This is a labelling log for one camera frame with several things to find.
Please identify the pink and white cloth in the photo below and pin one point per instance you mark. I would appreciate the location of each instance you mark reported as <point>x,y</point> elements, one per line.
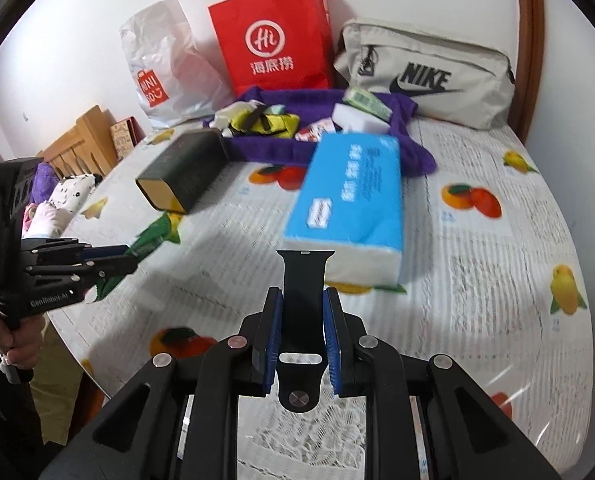
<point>45,220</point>

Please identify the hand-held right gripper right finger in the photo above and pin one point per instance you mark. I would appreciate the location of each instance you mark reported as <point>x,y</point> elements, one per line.
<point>332,340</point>

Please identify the white spotted cloth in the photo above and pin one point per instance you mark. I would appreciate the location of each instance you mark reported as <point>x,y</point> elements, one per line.
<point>75,192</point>

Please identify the yellow cloth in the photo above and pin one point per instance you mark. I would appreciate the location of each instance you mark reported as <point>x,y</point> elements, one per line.
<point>282,125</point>

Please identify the purple fluffy cloth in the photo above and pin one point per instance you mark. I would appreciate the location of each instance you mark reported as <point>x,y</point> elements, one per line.
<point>45,182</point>

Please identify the pale green cloth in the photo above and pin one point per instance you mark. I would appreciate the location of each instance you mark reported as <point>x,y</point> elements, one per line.
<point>277,108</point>

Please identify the grey waist bag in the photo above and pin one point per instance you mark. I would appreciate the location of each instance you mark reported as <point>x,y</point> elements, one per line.
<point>477,70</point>

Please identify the blue tissue pack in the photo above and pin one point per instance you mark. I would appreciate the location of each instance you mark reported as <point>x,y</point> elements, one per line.
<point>347,195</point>

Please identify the green and white packet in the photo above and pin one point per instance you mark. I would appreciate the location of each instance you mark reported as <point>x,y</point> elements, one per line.
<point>365,102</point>

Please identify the dark green tin box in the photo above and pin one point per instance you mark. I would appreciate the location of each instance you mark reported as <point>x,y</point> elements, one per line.
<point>187,160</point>

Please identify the person's left hand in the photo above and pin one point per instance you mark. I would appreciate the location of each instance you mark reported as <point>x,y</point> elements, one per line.
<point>25,347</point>

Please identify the white sponge block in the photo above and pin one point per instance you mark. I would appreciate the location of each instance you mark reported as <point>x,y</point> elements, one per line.
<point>352,117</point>

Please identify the white plastic shopping bag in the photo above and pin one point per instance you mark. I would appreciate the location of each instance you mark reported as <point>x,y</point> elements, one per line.
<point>177,70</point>

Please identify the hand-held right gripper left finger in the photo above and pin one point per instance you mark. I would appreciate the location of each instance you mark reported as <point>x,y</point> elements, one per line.
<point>272,340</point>

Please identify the white colourful snack packet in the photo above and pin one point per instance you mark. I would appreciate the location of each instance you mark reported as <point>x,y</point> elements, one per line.
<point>312,132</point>

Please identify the red paper bag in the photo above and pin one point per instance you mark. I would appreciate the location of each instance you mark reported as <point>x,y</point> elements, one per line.
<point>237,25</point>

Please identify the fruit print tablecloth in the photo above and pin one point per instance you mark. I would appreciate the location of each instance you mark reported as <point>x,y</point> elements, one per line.
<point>477,285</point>

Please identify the light wooden furniture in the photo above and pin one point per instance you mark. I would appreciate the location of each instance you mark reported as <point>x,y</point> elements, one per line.
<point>82,140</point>

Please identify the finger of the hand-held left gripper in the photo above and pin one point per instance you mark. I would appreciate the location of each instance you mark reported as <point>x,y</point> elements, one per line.
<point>102,251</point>
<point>110,267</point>

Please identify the purple towel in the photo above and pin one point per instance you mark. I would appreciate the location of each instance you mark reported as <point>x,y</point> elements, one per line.
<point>257,150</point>

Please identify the small green packet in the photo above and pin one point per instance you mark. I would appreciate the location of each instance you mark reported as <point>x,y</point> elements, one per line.
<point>147,248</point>

